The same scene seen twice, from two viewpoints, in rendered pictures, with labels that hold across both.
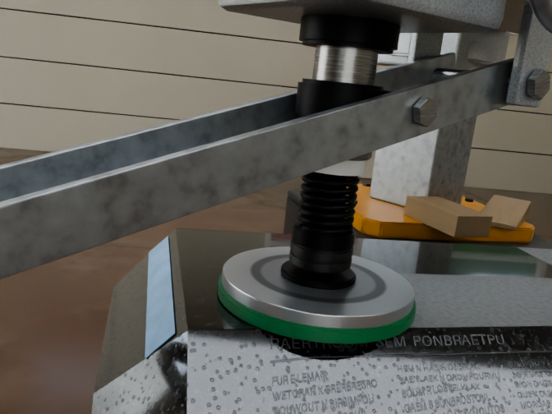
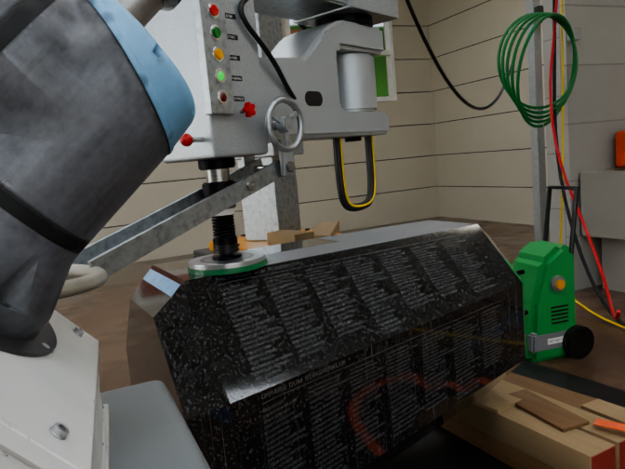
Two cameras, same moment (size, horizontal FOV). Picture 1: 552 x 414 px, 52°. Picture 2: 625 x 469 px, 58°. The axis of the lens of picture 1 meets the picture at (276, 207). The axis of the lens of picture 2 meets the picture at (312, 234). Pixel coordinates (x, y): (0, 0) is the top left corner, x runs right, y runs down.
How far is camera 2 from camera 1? 0.98 m
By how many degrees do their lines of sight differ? 16
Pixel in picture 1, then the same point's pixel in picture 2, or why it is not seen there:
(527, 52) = (283, 156)
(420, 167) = (271, 215)
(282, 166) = (206, 214)
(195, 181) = (180, 223)
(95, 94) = not seen: outside the picture
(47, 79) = not seen: outside the picture
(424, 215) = (278, 240)
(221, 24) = not seen: hidden behind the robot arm
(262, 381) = (217, 291)
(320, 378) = (237, 287)
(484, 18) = (260, 151)
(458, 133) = (287, 191)
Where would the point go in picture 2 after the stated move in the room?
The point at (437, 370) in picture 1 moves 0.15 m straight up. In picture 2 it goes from (278, 276) to (272, 222)
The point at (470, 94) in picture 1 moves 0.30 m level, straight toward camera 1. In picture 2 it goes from (266, 176) to (253, 180)
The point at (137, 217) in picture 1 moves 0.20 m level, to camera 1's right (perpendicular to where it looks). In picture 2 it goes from (166, 237) to (249, 227)
